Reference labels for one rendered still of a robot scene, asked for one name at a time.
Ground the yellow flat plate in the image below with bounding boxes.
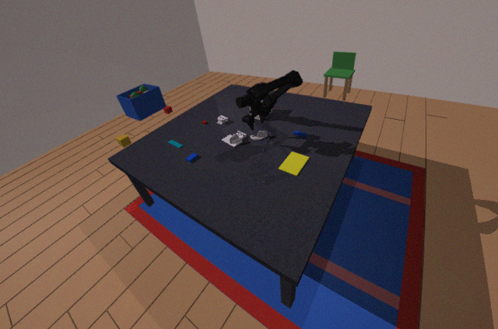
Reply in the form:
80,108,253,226
279,152,310,176

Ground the teal flat bar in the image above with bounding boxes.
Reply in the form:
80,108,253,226
168,140,183,148

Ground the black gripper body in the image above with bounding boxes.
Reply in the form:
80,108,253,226
242,102,261,124

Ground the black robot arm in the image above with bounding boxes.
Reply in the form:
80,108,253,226
236,70,303,117

